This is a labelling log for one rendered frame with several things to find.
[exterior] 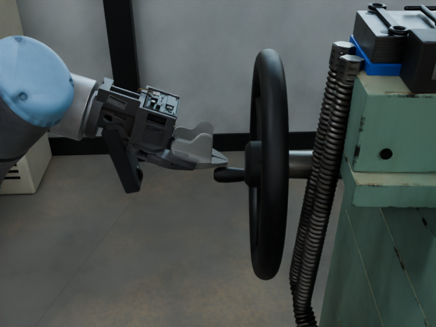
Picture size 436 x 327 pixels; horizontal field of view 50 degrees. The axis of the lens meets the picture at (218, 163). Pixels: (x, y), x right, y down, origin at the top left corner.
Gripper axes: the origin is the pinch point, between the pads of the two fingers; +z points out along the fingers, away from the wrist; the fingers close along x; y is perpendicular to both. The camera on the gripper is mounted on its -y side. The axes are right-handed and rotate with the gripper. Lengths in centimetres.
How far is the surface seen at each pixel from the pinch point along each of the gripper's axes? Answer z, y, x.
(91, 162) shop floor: -29, -90, 111
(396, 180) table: 13.0, 18.1, -21.4
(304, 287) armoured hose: 13.5, -3.0, -17.9
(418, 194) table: 15.5, 17.8, -22.2
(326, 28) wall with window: 45, -5, 124
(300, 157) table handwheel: 7.1, 11.2, -10.7
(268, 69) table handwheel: -1.7, 21.4, -12.4
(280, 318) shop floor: 42, -64, 29
